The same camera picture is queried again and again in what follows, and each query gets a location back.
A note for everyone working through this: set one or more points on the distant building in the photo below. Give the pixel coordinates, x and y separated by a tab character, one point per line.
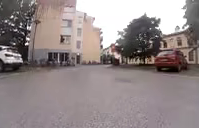
108	51

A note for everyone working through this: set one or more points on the grey asphalt road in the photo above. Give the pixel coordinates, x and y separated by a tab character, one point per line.
100	96

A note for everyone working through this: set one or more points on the broad dark tree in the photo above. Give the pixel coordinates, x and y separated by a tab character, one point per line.
140	36

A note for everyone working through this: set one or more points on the tall beige building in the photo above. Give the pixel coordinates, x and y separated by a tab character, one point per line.
53	33

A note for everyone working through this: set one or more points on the street lamp pole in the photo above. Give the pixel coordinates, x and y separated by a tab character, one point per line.
34	43

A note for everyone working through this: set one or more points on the red car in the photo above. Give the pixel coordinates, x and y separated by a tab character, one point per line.
168	60

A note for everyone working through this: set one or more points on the yellow building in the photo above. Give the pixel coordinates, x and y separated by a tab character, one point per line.
178	41

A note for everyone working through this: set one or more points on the white car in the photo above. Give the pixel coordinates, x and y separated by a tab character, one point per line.
7	58

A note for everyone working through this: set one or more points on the tall dark tree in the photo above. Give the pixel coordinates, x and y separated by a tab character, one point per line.
7	23

